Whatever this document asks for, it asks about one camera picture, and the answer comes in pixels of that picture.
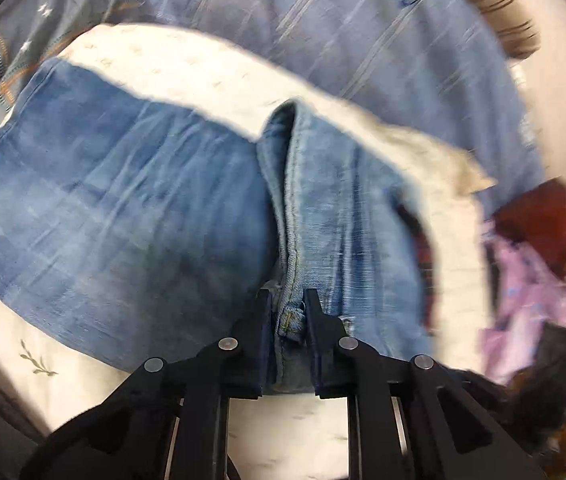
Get purple floral garment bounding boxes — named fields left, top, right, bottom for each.
left=478, top=225, right=566, bottom=386

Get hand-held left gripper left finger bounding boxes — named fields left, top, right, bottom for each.
left=20, top=287, right=278, bottom=480

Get blue plaid pillow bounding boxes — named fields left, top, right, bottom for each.
left=135, top=0, right=551, bottom=203

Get blue denim pants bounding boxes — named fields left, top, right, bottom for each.
left=0, top=55, right=436, bottom=396

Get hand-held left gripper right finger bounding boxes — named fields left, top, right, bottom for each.
left=303, top=287, right=548, bottom=480

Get cream leaf-print bed sheet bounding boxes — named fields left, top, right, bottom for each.
left=0, top=24, right=496, bottom=480

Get brown striped pillow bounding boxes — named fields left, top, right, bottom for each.
left=430, top=0, right=542, bottom=60

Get dark red wooden board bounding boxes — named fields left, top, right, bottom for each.
left=493, top=180, right=566, bottom=281

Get dark red plaid cloth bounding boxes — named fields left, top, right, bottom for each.
left=395, top=202, right=441, bottom=333

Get grey star-print pillow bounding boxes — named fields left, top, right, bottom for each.
left=0, top=0, right=164, bottom=133

